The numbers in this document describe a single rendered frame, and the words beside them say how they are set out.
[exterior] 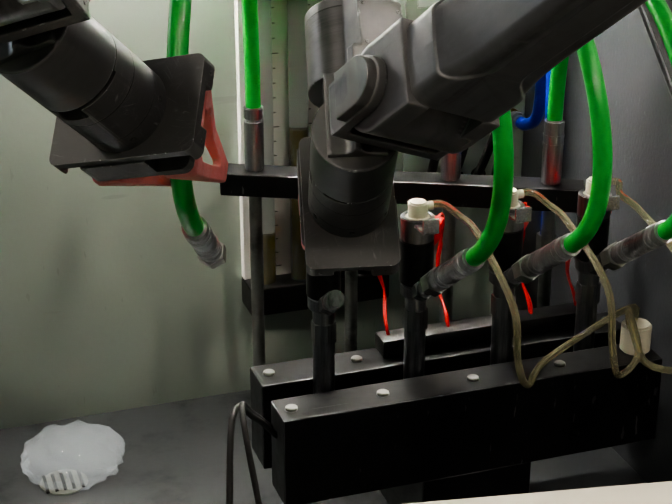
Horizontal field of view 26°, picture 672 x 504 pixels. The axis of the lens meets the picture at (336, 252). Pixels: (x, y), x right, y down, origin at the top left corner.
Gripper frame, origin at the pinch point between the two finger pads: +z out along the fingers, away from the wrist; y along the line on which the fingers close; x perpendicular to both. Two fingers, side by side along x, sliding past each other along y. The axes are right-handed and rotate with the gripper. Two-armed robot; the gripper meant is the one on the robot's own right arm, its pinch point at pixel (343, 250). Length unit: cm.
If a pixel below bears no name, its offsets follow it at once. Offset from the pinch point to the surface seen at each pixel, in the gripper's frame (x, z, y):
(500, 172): -10.3, -12.3, 0.1
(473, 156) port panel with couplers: -16.2, 31.2, 22.9
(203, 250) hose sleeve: 10.3, -6.0, -2.0
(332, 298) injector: 0.8, 4.8, -2.0
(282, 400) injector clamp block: 5.0, 11.8, -7.9
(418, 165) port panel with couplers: -10.3, 30.3, 21.7
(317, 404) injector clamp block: 2.2, 11.2, -8.6
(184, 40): 10.6, -22.2, 5.5
